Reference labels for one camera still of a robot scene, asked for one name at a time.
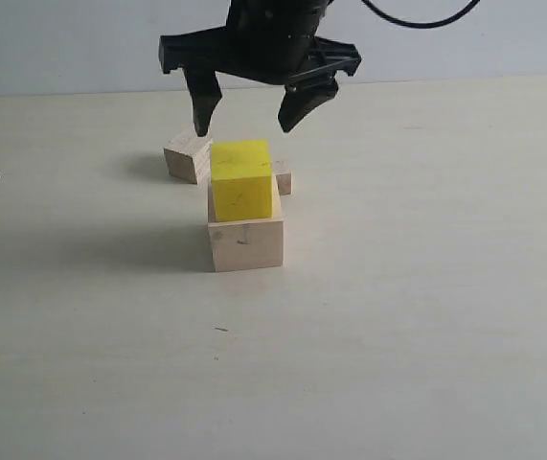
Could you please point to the large wooden base cube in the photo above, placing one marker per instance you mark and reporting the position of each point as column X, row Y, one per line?
column 247, row 244

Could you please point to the yellow cube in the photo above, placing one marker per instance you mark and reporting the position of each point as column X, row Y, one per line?
column 241, row 177

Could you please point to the small wooden cube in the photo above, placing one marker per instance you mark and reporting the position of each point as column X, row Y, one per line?
column 283, row 176

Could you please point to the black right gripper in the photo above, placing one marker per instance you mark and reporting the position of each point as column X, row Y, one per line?
column 272, row 42

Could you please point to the medium wooden cube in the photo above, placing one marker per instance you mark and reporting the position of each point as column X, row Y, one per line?
column 188, row 156

